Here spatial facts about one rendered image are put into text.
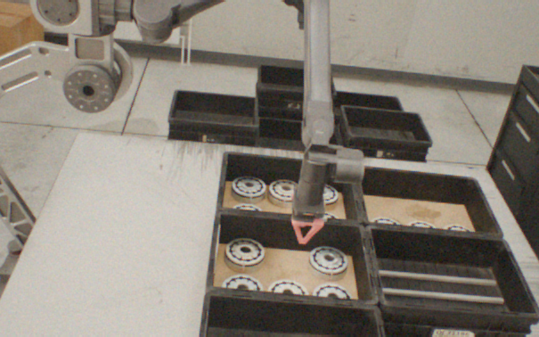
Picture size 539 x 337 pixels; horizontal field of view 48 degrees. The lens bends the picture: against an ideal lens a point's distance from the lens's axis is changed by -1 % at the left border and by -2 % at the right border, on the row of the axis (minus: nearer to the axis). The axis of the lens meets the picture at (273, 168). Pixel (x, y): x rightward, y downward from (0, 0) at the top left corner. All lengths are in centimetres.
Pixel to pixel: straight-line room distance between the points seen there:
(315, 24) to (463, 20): 356
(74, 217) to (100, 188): 17
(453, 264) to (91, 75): 112
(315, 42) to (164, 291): 79
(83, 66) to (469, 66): 377
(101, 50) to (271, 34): 304
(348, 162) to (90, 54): 81
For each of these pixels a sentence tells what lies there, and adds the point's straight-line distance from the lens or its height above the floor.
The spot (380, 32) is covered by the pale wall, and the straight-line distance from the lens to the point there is 477.
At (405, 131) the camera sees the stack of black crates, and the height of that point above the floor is 49.
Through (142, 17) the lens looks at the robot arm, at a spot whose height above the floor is 145.
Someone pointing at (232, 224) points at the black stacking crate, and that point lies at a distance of 164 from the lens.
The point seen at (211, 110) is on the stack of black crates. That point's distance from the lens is 301.
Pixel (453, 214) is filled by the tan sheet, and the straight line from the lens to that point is 200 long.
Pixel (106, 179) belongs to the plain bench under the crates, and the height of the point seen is 70.
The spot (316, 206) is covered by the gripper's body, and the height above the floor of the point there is 115.
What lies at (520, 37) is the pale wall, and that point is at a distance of 511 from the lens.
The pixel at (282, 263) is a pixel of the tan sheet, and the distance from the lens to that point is 165.
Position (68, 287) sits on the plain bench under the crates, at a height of 70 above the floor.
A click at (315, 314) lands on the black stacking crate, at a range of 143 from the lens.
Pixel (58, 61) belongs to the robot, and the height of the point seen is 116.
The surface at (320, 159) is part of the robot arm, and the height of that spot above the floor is 126.
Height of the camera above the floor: 192
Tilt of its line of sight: 33 degrees down
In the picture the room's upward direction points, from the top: 8 degrees clockwise
